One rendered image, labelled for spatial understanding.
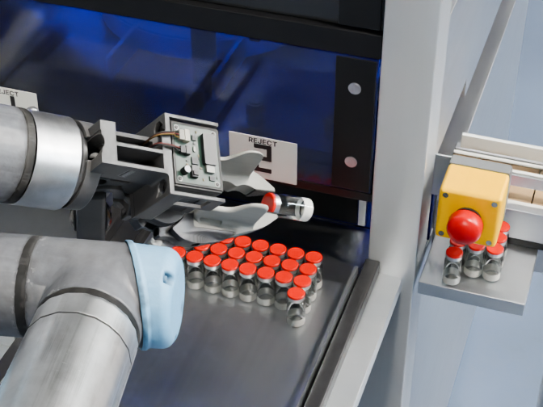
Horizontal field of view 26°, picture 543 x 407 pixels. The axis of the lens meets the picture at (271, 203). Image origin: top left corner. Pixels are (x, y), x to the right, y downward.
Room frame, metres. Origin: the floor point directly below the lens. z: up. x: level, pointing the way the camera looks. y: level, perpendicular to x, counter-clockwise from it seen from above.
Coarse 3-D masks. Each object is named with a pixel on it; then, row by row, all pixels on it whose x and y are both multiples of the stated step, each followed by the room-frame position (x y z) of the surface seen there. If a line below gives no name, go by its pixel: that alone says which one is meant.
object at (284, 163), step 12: (240, 144) 1.15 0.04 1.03; (252, 144) 1.14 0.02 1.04; (264, 144) 1.14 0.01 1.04; (276, 144) 1.13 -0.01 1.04; (288, 144) 1.13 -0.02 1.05; (264, 156) 1.14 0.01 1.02; (276, 156) 1.13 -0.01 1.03; (288, 156) 1.13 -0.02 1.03; (276, 168) 1.13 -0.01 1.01; (288, 168) 1.13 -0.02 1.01; (276, 180) 1.13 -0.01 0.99; (288, 180) 1.13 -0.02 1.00
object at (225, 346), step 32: (320, 288) 1.06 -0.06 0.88; (352, 288) 1.04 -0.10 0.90; (192, 320) 1.01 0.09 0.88; (224, 320) 1.01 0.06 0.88; (256, 320) 1.01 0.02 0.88; (320, 320) 1.01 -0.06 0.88; (160, 352) 0.95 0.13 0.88; (192, 352) 0.95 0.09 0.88; (224, 352) 0.95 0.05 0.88; (256, 352) 0.95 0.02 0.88; (288, 352) 0.95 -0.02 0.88; (320, 352) 0.92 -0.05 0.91; (128, 384) 0.90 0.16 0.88; (160, 384) 0.90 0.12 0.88; (192, 384) 0.90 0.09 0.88; (224, 384) 0.90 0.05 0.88; (256, 384) 0.90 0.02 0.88; (288, 384) 0.90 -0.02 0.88
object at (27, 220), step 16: (0, 208) 1.22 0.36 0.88; (16, 208) 1.22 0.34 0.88; (32, 208) 1.22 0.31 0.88; (64, 208) 1.22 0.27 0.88; (0, 224) 1.18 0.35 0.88; (16, 224) 1.18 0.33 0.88; (32, 224) 1.18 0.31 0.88; (48, 224) 1.18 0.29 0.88; (64, 224) 1.18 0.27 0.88; (0, 336) 0.97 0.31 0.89
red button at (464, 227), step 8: (456, 216) 1.04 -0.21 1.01; (464, 216) 1.03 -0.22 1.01; (472, 216) 1.04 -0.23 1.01; (448, 224) 1.04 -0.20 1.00; (456, 224) 1.03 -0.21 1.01; (464, 224) 1.03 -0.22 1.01; (472, 224) 1.03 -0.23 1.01; (480, 224) 1.03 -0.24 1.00; (448, 232) 1.03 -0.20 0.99; (456, 232) 1.03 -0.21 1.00; (464, 232) 1.03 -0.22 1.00; (472, 232) 1.02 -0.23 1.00; (480, 232) 1.03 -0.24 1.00; (456, 240) 1.03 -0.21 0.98; (464, 240) 1.03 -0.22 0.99; (472, 240) 1.02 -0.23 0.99
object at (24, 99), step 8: (0, 88) 1.25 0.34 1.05; (8, 88) 1.25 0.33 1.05; (0, 96) 1.25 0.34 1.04; (8, 96) 1.25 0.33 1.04; (16, 96) 1.24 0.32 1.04; (24, 96) 1.24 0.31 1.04; (32, 96) 1.24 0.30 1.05; (8, 104) 1.25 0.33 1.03; (16, 104) 1.24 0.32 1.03; (24, 104) 1.24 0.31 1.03; (32, 104) 1.24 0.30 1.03
